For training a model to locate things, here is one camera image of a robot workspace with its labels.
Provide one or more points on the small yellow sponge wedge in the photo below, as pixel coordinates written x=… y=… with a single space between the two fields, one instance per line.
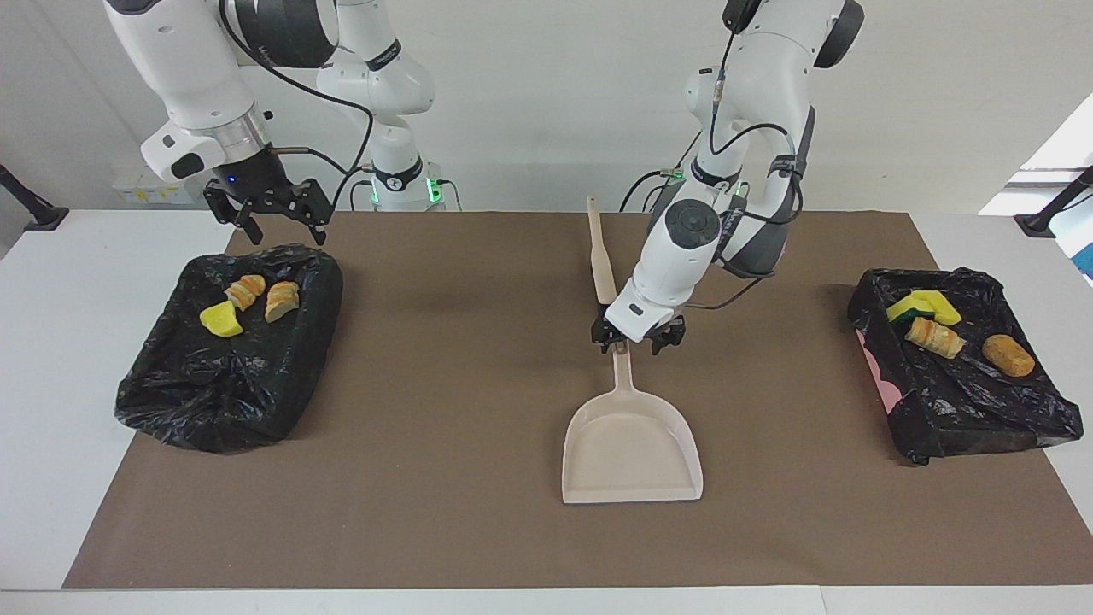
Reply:
x=943 y=306

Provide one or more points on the brown bread chunk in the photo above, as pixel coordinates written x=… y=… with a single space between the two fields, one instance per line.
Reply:
x=1008 y=354

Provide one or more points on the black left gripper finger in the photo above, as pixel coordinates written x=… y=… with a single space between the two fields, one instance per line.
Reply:
x=610 y=337
x=668 y=337

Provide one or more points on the black clamp stand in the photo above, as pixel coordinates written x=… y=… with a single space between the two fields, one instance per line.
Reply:
x=1037 y=224
x=38 y=213

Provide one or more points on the beige brush black bristles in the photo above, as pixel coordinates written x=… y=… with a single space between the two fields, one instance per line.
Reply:
x=601 y=256

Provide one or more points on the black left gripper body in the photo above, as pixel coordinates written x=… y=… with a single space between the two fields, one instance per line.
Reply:
x=640 y=327

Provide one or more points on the brown table mat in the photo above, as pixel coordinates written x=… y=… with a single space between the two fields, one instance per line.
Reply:
x=427 y=530

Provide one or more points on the pink bin with black bag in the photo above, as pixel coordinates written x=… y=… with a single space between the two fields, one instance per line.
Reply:
x=965 y=393

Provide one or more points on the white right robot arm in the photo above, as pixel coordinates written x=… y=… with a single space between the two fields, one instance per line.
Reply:
x=205 y=85

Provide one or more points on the toy croissant piece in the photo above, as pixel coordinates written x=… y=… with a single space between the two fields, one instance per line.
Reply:
x=282 y=301
x=245 y=292

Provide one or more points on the yellow sponge with green layer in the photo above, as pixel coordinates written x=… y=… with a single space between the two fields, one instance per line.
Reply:
x=903 y=309

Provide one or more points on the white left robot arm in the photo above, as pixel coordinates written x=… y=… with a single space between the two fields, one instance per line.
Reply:
x=726 y=171

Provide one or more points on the beige plastic dustpan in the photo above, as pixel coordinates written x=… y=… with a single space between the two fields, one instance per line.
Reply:
x=632 y=444

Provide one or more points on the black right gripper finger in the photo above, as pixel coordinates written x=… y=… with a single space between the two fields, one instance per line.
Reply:
x=243 y=224
x=314 y=218

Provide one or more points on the white wall socket box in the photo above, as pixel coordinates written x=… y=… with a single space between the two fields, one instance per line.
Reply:
x=137 y=192

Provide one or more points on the yellow sponge chunk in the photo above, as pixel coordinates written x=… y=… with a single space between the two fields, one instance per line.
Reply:
x=221 y=319

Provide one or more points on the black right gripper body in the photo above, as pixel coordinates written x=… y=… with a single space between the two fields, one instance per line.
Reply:
x=256 y=184

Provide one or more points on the blue object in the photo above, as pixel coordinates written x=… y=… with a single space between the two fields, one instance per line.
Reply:
x=1086 y=260

